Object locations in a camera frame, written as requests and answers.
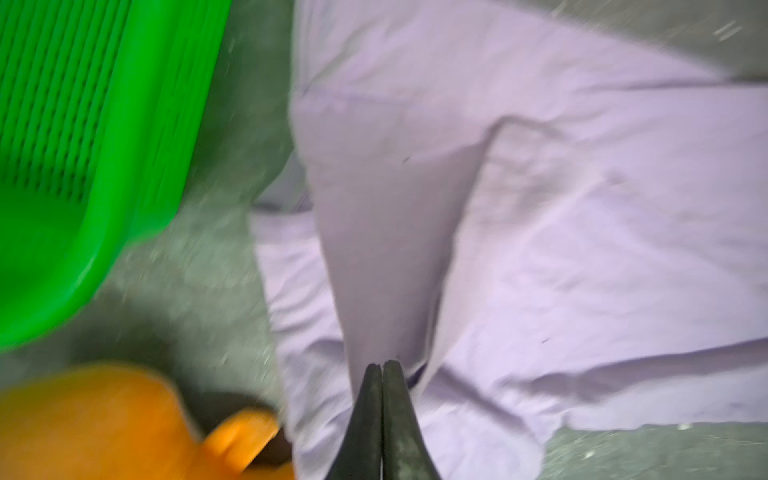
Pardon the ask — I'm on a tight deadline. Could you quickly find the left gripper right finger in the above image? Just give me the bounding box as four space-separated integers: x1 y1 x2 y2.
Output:
382 360 440 480

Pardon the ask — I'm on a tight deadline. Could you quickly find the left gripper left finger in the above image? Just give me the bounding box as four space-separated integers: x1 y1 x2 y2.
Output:
326 364 383 480

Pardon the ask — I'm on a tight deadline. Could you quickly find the purple t shirt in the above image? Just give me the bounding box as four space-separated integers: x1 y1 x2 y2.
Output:
250 1 767 479

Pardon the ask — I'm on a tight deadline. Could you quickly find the orange dolphin toy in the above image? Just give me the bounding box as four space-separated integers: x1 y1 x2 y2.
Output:
1 363 296 479

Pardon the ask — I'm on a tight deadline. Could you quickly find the green plastic basket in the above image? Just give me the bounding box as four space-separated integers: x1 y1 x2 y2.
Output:
1 0 231 351

